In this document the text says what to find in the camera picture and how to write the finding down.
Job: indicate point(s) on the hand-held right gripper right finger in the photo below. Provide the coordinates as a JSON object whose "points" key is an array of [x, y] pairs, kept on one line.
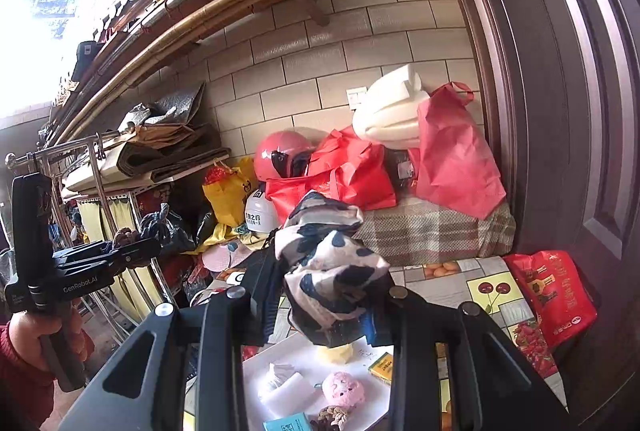
{"points": [[371, 328]]}

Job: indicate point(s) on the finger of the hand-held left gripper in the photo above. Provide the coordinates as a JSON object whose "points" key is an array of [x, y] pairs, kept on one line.
{"points": [[127, 261], [85, 255]]}

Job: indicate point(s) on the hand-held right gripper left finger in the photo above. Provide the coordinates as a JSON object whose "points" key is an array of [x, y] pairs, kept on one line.
{"points": [[267, 296]]}

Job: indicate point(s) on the black and white scarf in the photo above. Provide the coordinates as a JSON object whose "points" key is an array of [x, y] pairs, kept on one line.
{"points": [[330, 271]]}

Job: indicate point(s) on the white tray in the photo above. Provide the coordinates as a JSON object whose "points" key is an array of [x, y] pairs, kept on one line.
{"points": [[300, 356]]}

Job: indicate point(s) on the teal tissue pack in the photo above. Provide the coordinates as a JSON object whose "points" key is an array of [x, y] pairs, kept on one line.
{"points": [[287, 424]]}

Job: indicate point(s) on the person's left forearm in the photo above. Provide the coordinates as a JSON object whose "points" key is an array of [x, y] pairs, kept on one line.
{"points": [[20, 391]]}

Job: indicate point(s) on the person's left hand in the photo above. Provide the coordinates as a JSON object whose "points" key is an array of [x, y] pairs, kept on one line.
{"points": [[25, 336]]}

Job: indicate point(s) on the yellow curtain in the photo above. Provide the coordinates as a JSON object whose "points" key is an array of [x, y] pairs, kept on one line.
{"points": [[92, 216]]}

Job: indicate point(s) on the green and yellow packet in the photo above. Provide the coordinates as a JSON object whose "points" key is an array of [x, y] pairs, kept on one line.
{"points": [[382, 367]]}

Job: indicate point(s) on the yellow sponge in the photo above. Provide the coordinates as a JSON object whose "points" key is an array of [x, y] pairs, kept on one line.
{"points": [[340, 355]]}

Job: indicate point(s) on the pink hat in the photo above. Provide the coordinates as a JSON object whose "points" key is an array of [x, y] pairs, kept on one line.
{"points": [[225, 256]]}

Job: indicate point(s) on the black plastic bag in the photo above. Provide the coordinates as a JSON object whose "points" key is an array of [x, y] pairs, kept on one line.
{"points": [[185, 231]]}

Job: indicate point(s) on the stainless steel rack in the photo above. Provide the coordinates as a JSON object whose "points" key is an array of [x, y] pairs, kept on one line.
{"points": [[98, 176]]}

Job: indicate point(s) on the white helmet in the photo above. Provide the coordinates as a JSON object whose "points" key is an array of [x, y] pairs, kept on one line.
{"points": [[260, 216]]}

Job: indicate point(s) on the white foam sheet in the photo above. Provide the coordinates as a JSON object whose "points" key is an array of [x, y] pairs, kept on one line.
{"points": [[296, 386]]}

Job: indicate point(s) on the yellow shopping bag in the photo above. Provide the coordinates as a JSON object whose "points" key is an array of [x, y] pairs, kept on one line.
{"points": [[225, 196]]}

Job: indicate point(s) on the plaid blanket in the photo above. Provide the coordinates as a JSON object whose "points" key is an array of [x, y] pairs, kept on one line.
{"points": [[430, 231]]}

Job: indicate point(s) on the fruit print tablecloth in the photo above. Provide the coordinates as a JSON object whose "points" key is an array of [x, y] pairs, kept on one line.
{"points": [[475, 281]]}

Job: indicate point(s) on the stack of flattened cardboard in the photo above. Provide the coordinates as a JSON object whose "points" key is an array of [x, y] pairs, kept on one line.
{"points": [[165, 151]]}

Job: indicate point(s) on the pink helmet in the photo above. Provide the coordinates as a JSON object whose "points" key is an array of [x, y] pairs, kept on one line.
{"points": [[272, 148]]}

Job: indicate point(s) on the red tote bag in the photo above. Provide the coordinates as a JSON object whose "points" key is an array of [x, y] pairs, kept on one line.
{"points": [[360, 171]]}

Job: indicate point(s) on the dark bag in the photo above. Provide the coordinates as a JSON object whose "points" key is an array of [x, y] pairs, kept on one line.
{"points": [[402, 171]]}

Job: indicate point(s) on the silver foil bag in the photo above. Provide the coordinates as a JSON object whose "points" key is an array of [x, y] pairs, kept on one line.
{"points": [[175, 106]]}

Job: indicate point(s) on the red gift bag gold print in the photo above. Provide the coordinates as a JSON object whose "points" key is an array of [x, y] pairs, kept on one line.
{"points": [[550, 296]]}

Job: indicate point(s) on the pink-red nonwoven bag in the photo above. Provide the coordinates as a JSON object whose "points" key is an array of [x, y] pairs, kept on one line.
{"points": [[455, 161]]}

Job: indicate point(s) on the white foam cushion stack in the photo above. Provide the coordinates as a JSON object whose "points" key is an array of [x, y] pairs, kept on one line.
{"points": [[385, 111]]}

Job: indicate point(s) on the brown door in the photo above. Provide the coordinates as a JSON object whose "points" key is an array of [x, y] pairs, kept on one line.
{"points": [[565, 86]]}

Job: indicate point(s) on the white wall socket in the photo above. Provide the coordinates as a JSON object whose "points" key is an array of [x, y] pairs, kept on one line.
{"points": [[357, 96]]}

